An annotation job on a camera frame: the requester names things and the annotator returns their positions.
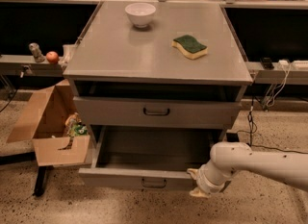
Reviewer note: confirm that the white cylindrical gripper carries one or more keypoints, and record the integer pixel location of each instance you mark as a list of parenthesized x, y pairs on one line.
[(204, 181)]

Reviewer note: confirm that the grey drawer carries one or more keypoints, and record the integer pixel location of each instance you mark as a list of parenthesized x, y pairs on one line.
[(157, 113), (148, 158)]

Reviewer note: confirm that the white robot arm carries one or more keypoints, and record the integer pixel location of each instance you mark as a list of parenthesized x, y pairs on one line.
[(229, 158)]

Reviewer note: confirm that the grey top drawer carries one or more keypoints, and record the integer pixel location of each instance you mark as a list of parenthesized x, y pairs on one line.
[(157, 113)]

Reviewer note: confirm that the grey drawer cabinet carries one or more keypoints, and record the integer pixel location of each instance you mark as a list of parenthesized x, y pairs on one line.
[(117, 60)]

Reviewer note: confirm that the open cardboard box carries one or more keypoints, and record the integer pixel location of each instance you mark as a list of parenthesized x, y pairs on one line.
[(45, 121)]

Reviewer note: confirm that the black power adapter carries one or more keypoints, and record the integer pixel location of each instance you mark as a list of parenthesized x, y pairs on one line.
[(232, 137)]

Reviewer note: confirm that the green snack packet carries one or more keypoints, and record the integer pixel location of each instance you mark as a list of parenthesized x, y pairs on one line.
[(78, 130)]

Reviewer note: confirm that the green yellow sponge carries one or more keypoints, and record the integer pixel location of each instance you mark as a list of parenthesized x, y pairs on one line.
[(190, 47)]

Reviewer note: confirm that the black phone on shelf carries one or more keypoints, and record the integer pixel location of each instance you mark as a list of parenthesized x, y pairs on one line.
[(267, 63)]

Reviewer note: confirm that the white charger plug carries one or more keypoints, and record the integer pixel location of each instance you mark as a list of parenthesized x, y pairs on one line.
[(284, 62)]

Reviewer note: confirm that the white power strip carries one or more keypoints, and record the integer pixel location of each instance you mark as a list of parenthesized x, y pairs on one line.
[(300, 65)]

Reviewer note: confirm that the black table leg foot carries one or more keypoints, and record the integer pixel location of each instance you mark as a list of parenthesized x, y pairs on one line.
[(41, 181)]

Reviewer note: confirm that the white ceramic bowl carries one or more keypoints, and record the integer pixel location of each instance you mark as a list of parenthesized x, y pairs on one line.
[(140, 14)]

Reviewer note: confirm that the red apple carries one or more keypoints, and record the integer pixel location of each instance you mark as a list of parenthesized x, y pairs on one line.
[(52, 57)]

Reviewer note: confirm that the small grey figurine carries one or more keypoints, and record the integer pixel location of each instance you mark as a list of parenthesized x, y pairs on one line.
[(36, 52)]

